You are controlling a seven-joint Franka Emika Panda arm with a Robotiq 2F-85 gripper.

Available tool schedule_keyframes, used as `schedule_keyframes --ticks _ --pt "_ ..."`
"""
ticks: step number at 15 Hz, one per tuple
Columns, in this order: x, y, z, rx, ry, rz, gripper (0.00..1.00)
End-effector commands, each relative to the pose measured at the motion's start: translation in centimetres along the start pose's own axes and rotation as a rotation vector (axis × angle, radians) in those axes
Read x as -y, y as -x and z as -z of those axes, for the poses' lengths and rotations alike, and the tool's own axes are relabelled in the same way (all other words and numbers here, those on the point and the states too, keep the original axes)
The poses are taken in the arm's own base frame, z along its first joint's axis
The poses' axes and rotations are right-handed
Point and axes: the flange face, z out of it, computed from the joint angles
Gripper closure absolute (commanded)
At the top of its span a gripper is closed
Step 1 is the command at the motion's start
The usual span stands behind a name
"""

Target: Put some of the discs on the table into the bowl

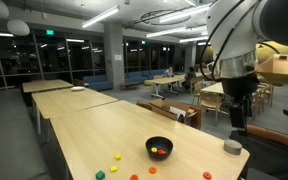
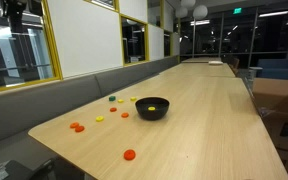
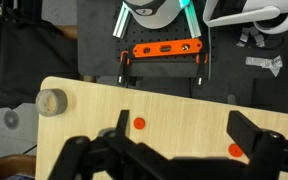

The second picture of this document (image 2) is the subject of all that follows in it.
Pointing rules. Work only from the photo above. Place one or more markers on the narrow yellow framed window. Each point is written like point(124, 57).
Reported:
point(167, 43)

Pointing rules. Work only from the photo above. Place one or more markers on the large orange disc with hole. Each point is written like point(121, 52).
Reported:
point(129, 154)

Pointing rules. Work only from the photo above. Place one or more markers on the white round side table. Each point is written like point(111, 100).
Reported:
point(255, 69)

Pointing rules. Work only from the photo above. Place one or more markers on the open cardboard box with paper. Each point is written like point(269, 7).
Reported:
point(284, 136)

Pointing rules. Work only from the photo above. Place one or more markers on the yellow disc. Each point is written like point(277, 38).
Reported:
point(99, 118)
point(151, 108)

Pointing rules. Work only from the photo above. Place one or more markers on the fluorescent ceiling light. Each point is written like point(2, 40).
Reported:
point(273, 13)
point(200, 22)

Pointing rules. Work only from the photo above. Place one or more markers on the green block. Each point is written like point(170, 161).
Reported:
point(112, 98)

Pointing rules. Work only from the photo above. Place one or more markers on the yellow block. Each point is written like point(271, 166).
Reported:
point(133, 99)
point(120, 100)

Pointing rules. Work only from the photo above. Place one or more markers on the light wooden table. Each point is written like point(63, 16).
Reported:
point(199, 60)
point(200, 70)

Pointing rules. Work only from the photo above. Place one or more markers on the white globe lamp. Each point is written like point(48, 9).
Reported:
point(188, 3)
point(181, 12)
point(200, 12)

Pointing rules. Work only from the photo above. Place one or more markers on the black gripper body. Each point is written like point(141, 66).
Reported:
point(17, 15)

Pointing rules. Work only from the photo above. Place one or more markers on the green exit sign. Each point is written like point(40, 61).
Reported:
point(237, 10)

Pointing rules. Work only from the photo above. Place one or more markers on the white plate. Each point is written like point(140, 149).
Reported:
point(215, 62)

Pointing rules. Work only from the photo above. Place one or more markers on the large yellow framed window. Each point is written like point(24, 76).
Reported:
point(17, 50)

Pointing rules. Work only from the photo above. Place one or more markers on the wooden chair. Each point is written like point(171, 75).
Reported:
point(234, 63)

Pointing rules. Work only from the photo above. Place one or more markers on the blue sofa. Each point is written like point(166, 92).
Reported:
point(280, 68)

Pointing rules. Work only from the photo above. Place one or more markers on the black bowl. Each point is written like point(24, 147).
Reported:
point(144, 114)

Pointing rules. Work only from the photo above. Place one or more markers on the black bag with label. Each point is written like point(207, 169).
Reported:
point(17, 170)

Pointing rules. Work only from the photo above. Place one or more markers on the grey bench sofa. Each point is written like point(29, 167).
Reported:
point(34, 106)

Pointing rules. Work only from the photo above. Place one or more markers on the plain cardboard box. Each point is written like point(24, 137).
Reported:
point(273, 93)

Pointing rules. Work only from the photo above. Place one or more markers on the small orange disc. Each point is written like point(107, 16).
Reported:
point(125, 115)
point(80, 129)
point(73, 124)
point(113, 109)

